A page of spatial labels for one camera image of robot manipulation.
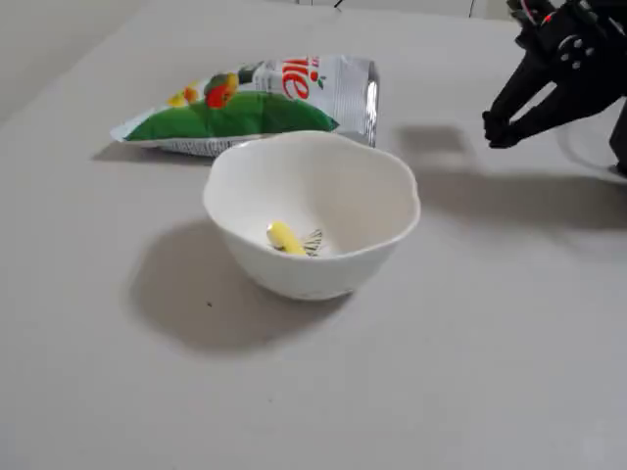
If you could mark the green white veggie straw packet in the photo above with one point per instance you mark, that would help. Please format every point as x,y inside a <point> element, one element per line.
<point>240,115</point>

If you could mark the white ceramic bowl butterfly print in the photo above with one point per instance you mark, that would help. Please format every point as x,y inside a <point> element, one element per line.
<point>352,196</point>

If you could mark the yellow veggie straw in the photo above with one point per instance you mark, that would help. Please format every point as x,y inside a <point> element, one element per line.
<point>286,239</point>

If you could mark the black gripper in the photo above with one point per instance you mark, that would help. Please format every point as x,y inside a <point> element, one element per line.
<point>545,87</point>

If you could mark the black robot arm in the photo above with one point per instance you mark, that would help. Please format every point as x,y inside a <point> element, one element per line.
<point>614,7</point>

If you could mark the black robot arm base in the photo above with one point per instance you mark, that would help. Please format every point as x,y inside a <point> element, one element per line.
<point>621,142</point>

